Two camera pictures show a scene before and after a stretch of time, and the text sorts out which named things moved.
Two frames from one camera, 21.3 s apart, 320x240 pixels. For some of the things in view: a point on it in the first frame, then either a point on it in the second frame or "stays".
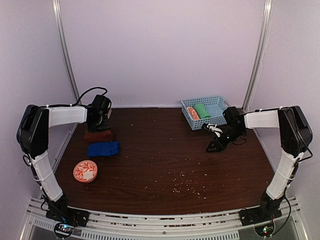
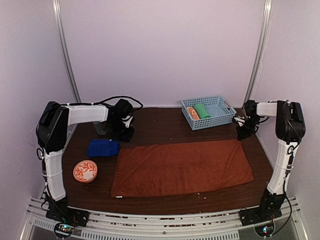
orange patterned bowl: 85,171 stays
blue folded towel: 103,148 stays
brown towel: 98,136 → 145,168
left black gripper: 105,126 → 126,138
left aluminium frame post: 59,23 stays
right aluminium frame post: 257,61 stays
